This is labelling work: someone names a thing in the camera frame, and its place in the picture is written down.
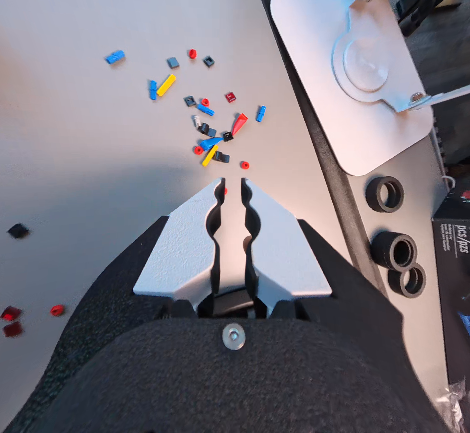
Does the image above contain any black lego set box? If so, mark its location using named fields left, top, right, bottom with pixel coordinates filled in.
left=431, top=183, right=470, bottom=392

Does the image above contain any small dark lego plate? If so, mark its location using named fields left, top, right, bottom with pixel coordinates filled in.
left=7, top=222, right=30, bottom=240

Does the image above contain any clear plastic wrap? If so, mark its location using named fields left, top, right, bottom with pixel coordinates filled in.
left=436, top=382, right=470, bottom=433

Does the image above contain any pile of colourful lego pieces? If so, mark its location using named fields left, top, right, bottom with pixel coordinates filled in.
left=104, top=48, right=267, bottom=196

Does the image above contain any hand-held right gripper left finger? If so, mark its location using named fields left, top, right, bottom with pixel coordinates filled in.
left=133, top=177, right=226, bottom=319

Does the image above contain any white book stand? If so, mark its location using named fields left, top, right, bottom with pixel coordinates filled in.
left=270, top=0, right=470, bottom=177

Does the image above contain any black rubber lego tire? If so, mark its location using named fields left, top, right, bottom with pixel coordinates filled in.
left=387, top=262, right=427, bottom=299
left=365, top=176, right=405, bottom=214
left=370, top=231, right=418, bottom=271

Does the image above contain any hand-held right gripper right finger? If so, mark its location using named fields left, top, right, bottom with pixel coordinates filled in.
left=241, top=178, right=333, bottom=319

